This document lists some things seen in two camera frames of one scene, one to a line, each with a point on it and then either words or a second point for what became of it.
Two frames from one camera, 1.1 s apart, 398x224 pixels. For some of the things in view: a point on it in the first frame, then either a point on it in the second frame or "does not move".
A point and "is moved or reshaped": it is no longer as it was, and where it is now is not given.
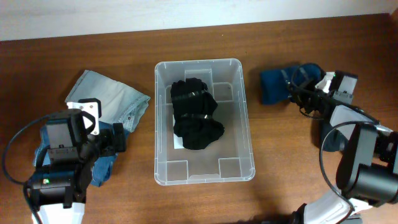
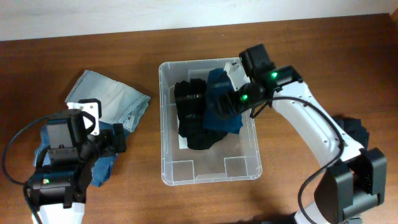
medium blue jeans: x=112 y=141 does not move
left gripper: x=112 y=145 does not move
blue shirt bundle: x=277 y=85 is moved or reshaped
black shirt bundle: x=193 y=104 does not move
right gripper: x=305 y=96 → x=237 y=107
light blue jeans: x=119 y=102 does not move
